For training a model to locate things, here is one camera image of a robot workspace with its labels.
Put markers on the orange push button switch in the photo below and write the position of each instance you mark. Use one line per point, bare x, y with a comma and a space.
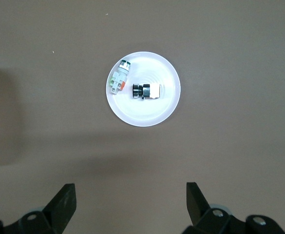
144, 91

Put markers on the brown table cover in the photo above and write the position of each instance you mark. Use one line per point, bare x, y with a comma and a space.
230, 146

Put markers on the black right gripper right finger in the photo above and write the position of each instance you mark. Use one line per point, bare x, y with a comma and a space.
200, 212

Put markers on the green push button switch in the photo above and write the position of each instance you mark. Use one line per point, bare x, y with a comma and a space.
118, 78

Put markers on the pale pink round plate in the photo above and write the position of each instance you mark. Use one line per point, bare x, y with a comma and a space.
144, 114

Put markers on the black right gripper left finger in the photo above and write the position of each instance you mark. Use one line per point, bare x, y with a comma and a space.
59, 207

